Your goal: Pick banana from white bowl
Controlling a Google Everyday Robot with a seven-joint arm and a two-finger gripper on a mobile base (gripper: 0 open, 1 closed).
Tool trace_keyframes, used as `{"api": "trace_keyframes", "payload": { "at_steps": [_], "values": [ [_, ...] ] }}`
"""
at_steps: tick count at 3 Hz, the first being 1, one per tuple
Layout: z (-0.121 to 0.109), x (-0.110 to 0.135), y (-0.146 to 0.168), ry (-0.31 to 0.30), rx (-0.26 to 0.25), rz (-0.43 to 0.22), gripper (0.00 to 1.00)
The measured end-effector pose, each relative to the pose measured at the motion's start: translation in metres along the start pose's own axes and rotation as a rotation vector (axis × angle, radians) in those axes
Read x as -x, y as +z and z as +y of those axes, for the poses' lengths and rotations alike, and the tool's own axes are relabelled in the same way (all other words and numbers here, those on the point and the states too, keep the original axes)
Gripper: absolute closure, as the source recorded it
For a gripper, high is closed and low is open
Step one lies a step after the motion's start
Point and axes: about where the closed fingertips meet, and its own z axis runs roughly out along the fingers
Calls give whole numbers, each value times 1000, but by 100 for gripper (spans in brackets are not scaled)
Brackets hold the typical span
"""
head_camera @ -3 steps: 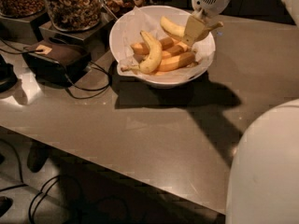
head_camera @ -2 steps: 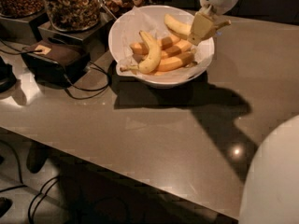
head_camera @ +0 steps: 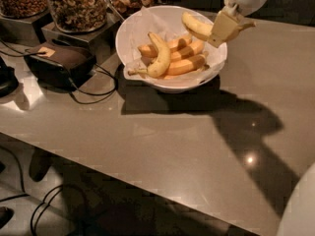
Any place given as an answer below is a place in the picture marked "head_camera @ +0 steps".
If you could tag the glass jar of mixed nuts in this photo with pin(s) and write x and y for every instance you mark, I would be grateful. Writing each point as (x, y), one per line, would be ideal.
(78, 16)

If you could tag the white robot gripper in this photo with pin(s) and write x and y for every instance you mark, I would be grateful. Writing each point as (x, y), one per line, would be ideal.
(226, 26)

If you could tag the black device with brown pouch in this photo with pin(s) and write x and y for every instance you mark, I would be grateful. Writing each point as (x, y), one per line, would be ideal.
(60, 66)

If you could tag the orange sweet potato bottom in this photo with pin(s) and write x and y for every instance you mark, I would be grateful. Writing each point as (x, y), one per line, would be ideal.
(187, 65)

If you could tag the orange sweet potato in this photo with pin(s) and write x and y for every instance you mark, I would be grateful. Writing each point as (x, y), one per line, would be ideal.
(187, 65)
(148, 50)
(187, 51)

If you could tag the glass jar of almonds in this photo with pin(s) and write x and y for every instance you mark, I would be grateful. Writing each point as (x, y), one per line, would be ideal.
(21, 8)

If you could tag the yellow banana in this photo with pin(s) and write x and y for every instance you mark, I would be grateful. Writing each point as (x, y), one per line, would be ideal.
(196, 27)
(155, 69)

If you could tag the orange sweet potato middle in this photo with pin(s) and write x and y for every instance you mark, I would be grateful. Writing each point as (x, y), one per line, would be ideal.
(187, 51)

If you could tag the white paper bowl liner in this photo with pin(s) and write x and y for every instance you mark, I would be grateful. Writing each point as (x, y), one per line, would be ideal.
(141, 30)

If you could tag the metal stand under nut jar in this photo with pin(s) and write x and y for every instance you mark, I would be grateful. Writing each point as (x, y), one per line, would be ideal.
(101, 42)

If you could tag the white ceramic bowl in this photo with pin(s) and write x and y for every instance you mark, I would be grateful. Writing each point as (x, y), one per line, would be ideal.
(138, 20)

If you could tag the orange sweet potato top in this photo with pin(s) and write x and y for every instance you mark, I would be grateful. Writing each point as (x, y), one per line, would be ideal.
(148, 50)

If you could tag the black round object left edge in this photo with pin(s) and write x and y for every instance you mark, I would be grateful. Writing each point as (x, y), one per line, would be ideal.
(8, 79)

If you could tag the metal stand under almond jar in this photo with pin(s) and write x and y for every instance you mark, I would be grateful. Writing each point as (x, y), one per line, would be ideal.
(26, 31)

